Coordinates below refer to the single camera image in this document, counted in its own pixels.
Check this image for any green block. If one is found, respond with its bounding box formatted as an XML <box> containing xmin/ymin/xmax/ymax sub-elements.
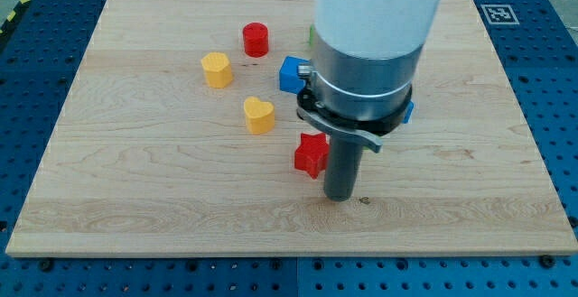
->
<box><xmin>308</xmin><ymin>24</ymin><xmax>316</xmax><ymax>49</ymax></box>

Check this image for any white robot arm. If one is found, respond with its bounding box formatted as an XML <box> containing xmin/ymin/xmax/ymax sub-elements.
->
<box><xmin>297</xmin><ymin>0</ymin><xmax>440</xmax><ymax>201</ymax></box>

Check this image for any blue cube block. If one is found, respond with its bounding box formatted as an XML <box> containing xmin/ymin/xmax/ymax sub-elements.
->
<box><xmin>278</xmin><ymin>56</ymin><xmax>309</xmax><ymax>94</ymax></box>

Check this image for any white fiducial marker tag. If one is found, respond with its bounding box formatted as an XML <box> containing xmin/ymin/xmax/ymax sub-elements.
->
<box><xmin>481</xmin><ymin>4</ymin><xmax>519</xmax><ymax>25</ymax></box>

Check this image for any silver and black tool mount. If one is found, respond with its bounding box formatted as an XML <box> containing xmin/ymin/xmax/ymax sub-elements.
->
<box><xmin>297</xmin><ymin>32</ymin><xmax>422</xmax><ymax>153</ymax></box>

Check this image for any red cylinder block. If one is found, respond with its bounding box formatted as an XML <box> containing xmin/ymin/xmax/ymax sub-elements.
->
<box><xmin>242</xmin><ymin>22</ymin><xmax>269</xmax><ymax>58</ymax></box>

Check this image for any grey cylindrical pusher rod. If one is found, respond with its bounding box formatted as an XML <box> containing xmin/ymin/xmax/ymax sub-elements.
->
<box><xmin>323</xmin><ymin>136</ymin><xmax>363</xmax><ymax>201</ymax></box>

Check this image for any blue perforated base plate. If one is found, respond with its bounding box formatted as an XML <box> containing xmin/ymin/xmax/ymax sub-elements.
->
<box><xmin>1</xmin><ymin>0</ymin><xmax>577</xmax><ymax>296</ymax></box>

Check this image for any wooden board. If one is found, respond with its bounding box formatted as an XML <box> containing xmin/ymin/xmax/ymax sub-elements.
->
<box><xmin>6</xmin><ymin>0</ymin><xmax>577</xmax><ymax>258</ymax></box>

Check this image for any yellow heart block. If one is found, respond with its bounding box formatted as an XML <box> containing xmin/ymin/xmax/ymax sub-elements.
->
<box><xmin>243</xmin><ymin>97</ymin><xmax>275</xmax><ymax>135</ymax></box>

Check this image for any blue block behind arm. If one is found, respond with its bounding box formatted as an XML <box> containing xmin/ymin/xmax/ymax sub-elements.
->
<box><xmin>403</xmin><ymin>101</ymin><xmax>415</xmax><ymax>124</ymax></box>

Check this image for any yellow hexagon block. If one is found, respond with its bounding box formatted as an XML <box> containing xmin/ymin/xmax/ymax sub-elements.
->
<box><xmin>200</xmin><ymin>51</ymin><xmax>234</xmax><ymax>88</ymax></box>

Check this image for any red star block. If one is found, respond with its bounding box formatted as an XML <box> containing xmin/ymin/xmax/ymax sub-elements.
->
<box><xmin>294</xmin><ymin>133</ymin><xmax>330</xmax><ymax>179</ymax></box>

